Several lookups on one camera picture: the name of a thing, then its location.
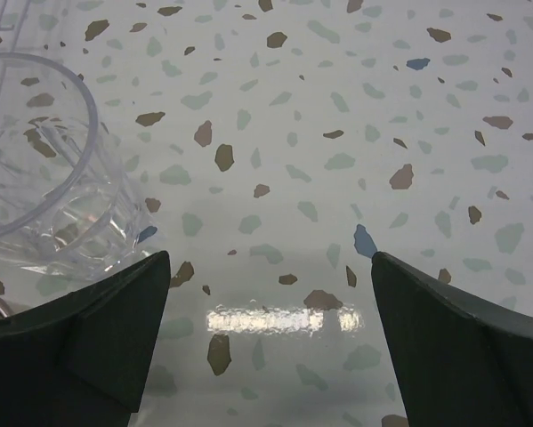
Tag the clear faceted glass cup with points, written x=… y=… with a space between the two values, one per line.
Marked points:
x=67 y=206

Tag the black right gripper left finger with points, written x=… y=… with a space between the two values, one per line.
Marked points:
x=83 y=359

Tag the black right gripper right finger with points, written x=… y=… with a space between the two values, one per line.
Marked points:
x=459 y=360

